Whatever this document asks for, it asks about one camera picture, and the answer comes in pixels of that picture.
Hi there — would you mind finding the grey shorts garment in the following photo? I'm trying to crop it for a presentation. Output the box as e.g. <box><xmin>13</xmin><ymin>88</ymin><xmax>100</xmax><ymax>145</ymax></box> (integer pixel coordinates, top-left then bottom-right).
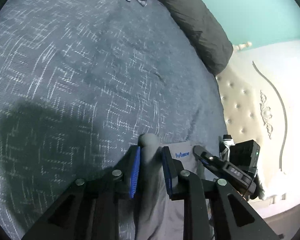
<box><xmin>133</xmin><ymin>133</ymin><xmax>207</xmax><ymax>240</ymax></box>

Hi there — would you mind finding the black white striped garment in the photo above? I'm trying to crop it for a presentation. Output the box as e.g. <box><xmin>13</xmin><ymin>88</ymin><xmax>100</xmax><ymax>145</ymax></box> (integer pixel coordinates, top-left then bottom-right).
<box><xmin>219</xmin><ymin>134</ymin><xmax>235</xmax><ymax>161</ymax></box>

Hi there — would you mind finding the rolled dark grey duvet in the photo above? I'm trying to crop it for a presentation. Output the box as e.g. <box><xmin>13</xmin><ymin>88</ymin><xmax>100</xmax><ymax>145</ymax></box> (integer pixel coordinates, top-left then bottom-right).
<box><xmin>158</xmin><ymin>0</ymin><xmax>234</xmax><ymax>76</ymax></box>

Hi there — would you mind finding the dark blue patterned bedspread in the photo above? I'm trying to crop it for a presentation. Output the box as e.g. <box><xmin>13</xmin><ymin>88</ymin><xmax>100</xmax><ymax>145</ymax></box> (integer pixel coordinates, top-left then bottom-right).
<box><xmin>0</xmin><ymin>0</ymin><xmax>226</xmax><ymax>239</ymax></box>

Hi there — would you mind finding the cream tufted headboard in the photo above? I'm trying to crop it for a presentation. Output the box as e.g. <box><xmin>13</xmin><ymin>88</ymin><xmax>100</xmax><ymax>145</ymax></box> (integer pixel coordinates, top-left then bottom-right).
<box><xmin>216</xmin><ymin>42</ymin><xmax>288</xmax><ymax>201</ymax></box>

